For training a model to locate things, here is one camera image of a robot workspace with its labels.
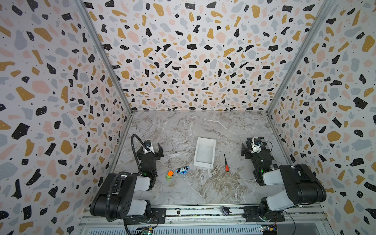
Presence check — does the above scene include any red black screwdriver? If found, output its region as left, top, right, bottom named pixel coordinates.
left=224, top=155, right=230, bottom=172

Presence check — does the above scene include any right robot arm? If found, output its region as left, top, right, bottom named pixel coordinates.
left=241, top=137, right=327, bottom=222

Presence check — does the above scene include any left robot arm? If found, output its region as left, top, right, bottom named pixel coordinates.
left=90, top=141, right=164, bottom=224

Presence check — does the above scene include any white rectangular bin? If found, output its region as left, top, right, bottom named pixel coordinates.
left=193, top=137, right=216, bottom=169

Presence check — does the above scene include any black white checkerboard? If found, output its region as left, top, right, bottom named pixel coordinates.
left=247, top=137, right=273, bottom=151

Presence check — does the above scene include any orange green toy block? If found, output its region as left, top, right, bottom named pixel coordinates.
left=166, top=171, right=174, bottom=180

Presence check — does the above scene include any blue toy vehicle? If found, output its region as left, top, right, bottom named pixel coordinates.
left=175, top=166, right=189, bottom=176

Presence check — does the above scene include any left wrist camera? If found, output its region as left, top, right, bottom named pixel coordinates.
left=144, top=140, right=152, bottom=149

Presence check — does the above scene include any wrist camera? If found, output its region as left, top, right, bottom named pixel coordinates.
left=144, top=140, right=152, bottom=149
left=252, top=138, right=262, bottom=153

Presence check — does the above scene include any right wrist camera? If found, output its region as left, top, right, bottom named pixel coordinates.
left=252, top=138, right=262, bottom=153

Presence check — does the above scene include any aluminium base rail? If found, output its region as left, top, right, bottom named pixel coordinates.
left=77, top=204, right=333, bottom=235

